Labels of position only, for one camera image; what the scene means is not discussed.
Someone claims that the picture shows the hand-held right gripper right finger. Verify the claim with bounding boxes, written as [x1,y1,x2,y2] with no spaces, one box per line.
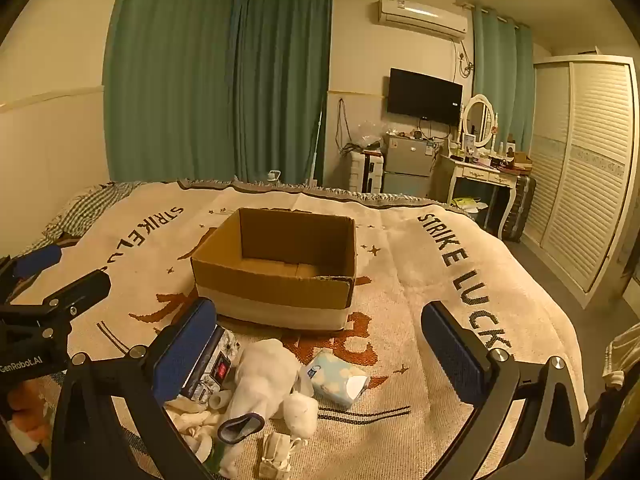
[421,301,588,480]

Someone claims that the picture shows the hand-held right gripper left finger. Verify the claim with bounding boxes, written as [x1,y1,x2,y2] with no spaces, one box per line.
[50,297,218,480]

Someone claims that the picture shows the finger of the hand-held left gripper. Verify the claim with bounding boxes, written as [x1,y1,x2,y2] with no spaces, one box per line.
[0,270,112,348]
[0,244,63,301]

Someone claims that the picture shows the floral tissue pack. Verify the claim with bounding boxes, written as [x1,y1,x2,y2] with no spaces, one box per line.
[181,324,242,403]

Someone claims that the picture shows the white cotton gloves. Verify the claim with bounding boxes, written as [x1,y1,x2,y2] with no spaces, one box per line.
[165,395,227,461]

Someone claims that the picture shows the white sock with grey cuff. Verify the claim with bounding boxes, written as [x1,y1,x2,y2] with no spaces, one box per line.
[217,338,302,447]

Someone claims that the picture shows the brown cardboard box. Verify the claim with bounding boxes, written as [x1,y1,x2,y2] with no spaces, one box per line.
[190,206,358,332]

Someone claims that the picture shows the light blue tissue pack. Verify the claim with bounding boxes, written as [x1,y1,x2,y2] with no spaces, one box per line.
[305,351,371,403]

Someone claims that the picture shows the white face mask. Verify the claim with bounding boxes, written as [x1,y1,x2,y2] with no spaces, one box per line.
[257,432,308,480]

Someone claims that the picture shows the orange plush toy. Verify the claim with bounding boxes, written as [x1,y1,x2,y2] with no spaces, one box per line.
[7,387,53,456]

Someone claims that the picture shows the checked cloth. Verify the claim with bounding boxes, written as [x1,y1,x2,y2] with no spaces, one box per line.
[42,181,146,241]

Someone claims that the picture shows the printed beige blanket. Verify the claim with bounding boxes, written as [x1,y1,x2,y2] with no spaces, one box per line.
[10,177,588,480]

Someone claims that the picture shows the yellow white bag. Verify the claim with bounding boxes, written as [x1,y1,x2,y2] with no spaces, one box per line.
[450,196,490,216]

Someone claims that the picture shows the dark suitcase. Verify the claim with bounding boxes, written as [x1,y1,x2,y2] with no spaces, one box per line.
[500,174,537,243]

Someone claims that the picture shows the hanging clothes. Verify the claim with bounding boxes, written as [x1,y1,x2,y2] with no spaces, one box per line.
[585,324,640,480]

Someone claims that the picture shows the white dressing table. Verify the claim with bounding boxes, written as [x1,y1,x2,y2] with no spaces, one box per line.
[440,152,531,233]

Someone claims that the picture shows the grey mini fridge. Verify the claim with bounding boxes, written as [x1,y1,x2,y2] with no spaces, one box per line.
[382,132,443,198]

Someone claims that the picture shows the white suitcase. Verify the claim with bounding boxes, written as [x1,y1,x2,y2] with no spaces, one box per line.
[349,150,386,195]

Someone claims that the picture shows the green curtain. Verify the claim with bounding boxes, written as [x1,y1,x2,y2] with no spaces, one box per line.
[471,4,536,153]
[102,0,240,184]
[232,0,334,184]

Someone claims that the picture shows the white mop pole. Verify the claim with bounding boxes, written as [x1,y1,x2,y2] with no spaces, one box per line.
[306,105,325,188]

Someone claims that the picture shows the clear plastic bag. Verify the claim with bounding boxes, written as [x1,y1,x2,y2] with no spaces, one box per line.
[350,121,388,153]

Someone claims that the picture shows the oval white mirror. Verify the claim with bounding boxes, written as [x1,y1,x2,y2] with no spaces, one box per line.
[461,94,498,150]

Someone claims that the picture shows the white louvred wardrobe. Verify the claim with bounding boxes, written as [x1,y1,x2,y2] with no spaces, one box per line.
[520,54,640,308]

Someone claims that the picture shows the white air conditioner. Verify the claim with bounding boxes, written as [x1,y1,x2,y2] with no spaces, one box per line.
[376,0,468,41]

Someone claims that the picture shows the black wall television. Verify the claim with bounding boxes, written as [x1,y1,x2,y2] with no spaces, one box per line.
[387,67,463,126]

